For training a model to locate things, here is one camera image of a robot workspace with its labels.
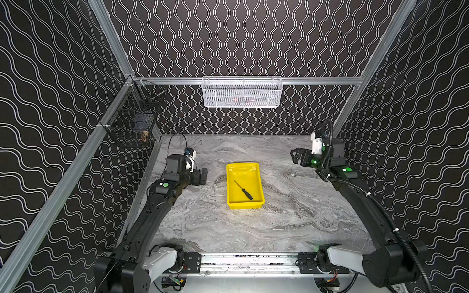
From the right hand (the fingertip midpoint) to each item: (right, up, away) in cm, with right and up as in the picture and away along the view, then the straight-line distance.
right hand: (301, 151), depth 80 cm
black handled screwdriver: (-24, -21, +15) cm, 35 cm away
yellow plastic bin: (-22, -13, +23) cm, 34 cm away
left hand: (-43, -7, -1) cm, 44 cm away
